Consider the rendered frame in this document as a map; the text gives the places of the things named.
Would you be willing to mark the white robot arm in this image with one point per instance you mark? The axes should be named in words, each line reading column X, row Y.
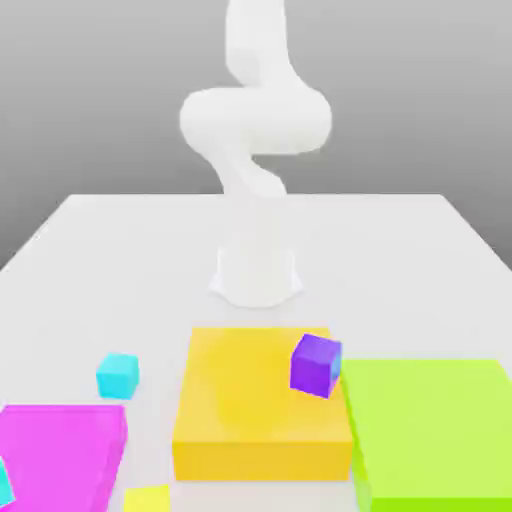
column 256, row 120

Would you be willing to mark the large yellow box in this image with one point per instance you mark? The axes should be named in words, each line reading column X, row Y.
column 248, row 400

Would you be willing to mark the small yellow cube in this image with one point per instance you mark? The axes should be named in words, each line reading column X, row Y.
column 147, row 500

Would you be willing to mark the large magenta box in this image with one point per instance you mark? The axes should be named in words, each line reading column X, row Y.
column 60, row 452

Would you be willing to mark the small purple cube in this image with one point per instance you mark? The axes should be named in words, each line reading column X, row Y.
column 312, row 370

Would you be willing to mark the small cyan cube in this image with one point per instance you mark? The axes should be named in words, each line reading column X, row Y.
column 116, row 376

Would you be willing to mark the small teal cube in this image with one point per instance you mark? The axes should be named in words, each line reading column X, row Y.
column 4, row 486

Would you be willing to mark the large lime green box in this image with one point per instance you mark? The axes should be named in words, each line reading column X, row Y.
column 432, row 424

